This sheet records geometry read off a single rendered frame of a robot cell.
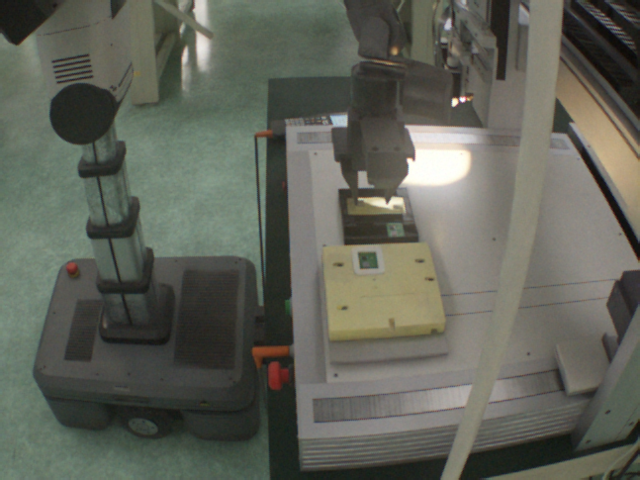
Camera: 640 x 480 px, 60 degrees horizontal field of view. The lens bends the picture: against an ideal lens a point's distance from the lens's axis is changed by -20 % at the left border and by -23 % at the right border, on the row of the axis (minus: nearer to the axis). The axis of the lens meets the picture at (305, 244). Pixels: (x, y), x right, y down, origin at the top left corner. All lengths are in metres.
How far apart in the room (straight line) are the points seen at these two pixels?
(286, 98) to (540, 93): 1.28
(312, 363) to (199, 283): 1.02
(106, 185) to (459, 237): 0.78
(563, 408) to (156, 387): 1.08
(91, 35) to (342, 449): 0.86
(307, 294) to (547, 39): 0.67
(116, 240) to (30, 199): 1.38
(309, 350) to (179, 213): 1.70
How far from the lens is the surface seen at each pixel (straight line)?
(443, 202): 1.18
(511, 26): 1.06
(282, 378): 0.93
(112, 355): 1.76
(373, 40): 0.79
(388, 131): 0.79
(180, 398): 1.66
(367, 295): 0.94
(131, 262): 1.62
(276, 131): 1.50
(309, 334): 0.94
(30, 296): 2.41
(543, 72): 0.45
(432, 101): 0.79
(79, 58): 1.28
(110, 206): 1.53
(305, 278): 1.02
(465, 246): 1.09
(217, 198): 2.61
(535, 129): 0.47
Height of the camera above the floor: 1.56
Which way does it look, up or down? 41 degrees down
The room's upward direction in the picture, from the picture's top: 1 degrees counter-clockwise
